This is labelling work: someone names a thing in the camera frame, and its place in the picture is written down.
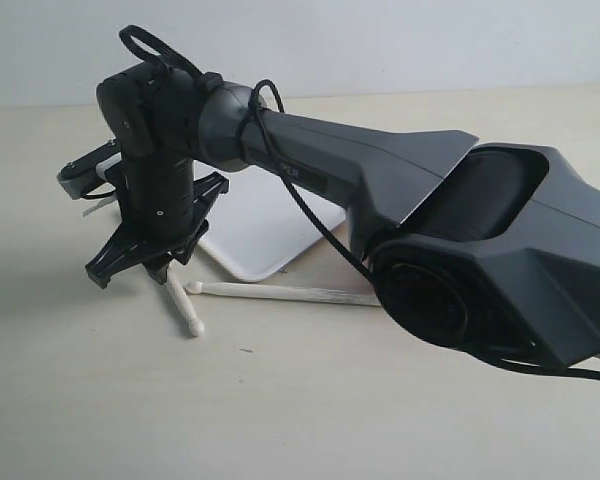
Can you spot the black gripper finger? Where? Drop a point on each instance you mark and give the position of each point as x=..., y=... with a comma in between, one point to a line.
x=181, y=254
x=123, y=250

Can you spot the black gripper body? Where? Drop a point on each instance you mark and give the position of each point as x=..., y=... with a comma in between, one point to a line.
x=161, y=201

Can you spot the white drumstick with grey marks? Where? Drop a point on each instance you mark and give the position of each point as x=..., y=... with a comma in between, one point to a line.
x=282, y=293

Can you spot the white drumstick with ribbed grip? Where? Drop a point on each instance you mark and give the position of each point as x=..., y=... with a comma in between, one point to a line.
x=180, y=298

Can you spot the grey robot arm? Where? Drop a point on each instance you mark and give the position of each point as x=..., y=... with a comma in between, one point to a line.
x=490, y=249

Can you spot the white rectangular plastic tray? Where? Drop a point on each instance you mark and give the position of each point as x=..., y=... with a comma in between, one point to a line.
x=256, y=228

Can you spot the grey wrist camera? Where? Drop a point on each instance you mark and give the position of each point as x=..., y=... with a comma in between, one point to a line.
x=81, y=176

